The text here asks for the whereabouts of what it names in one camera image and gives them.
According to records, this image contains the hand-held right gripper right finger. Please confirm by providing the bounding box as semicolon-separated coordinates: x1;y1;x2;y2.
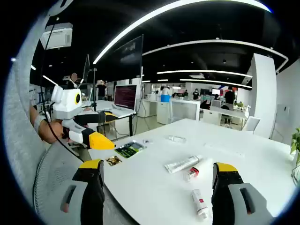
210;161;275;225

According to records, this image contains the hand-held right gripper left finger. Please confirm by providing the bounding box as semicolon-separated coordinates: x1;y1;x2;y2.
50;159;105;225

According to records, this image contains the red-label white skincare bottle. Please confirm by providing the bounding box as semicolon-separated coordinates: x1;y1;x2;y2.
190;188;210;221

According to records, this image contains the red-collared white skincare bottle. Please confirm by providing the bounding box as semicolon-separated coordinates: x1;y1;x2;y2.
183;166;200;183

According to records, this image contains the person's left hand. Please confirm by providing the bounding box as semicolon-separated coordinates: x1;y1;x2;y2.
38;119;71;144

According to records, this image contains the white standing desk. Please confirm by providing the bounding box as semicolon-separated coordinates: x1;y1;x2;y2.
81;100;138;138

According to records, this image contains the small gold packet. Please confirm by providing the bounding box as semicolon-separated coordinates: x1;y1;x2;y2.
105;155;123;167

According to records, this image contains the black tripod stand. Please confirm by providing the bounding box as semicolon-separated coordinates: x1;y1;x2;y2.
91;67;98;113

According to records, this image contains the green printed packet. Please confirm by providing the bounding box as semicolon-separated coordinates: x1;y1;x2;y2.
114;141;148;159

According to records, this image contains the computer monitor with dark red screen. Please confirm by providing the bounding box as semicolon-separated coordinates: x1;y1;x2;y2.
113;84;138;111

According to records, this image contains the thin black monitor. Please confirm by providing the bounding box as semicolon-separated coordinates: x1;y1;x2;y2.
83;54;91;83

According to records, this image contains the grey mesh office chair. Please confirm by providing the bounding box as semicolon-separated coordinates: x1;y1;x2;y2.
32;140;141;225

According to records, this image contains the person's grey clothing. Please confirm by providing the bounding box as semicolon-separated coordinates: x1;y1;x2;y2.
3;14;51;211

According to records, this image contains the curved ceiling light strip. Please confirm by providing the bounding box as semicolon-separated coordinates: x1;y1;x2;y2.
92;0;274;65

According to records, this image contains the ceiling air conditioner unit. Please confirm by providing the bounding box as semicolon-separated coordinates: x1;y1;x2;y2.
39;22;73;50

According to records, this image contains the large black display screen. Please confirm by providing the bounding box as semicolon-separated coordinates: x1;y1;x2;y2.
112;34;144;79

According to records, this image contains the white chair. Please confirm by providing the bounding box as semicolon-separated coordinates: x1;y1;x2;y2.
242;116;261;135

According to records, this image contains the white office desk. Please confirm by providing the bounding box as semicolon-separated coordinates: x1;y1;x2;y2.
202;105;249;128

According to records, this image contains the white frosted-panel cabinet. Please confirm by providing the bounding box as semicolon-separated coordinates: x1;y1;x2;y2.
156;98;202;125

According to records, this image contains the potted green plant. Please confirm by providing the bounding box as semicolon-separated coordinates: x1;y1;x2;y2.
289;127;300;169

